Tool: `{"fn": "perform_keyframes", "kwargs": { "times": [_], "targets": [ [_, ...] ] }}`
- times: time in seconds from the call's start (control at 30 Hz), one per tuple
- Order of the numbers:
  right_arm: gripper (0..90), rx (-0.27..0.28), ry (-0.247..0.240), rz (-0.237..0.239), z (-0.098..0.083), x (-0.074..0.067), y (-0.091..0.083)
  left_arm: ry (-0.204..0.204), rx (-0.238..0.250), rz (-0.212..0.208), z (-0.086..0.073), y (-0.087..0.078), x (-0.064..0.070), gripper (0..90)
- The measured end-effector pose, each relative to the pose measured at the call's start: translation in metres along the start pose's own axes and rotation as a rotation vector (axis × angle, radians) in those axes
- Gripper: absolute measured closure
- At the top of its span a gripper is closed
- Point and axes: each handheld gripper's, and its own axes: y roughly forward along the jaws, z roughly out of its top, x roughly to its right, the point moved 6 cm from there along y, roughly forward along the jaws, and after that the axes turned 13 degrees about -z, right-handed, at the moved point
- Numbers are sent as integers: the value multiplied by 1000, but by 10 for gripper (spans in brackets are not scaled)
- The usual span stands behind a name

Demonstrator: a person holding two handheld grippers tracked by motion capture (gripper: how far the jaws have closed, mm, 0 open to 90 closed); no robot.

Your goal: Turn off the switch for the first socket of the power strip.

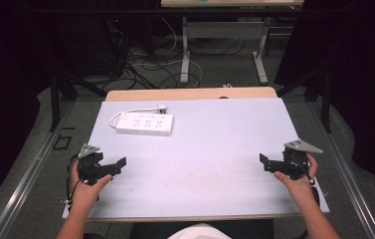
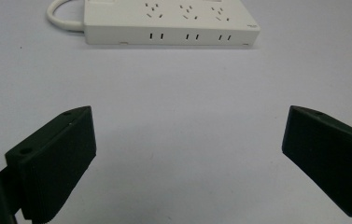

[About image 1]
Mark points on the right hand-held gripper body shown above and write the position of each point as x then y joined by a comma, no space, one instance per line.
294,164

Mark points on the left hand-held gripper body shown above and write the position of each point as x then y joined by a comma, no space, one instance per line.
90,164

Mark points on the person's right hand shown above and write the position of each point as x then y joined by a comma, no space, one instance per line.
299,187

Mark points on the person's left hand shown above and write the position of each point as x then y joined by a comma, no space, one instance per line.
87,192

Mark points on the white power strip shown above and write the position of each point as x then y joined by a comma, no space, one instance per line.
145,124

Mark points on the pale table mat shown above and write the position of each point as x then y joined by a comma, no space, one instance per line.
201,159

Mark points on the black metal stand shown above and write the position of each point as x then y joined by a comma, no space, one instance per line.
321,93
59,93

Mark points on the person's white shirt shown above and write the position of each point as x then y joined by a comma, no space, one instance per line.
200,232

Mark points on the desk with white legs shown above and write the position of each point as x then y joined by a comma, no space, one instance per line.
224,30

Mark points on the aluminium floor rail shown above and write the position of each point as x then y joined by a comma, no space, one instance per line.
347,186
26,179

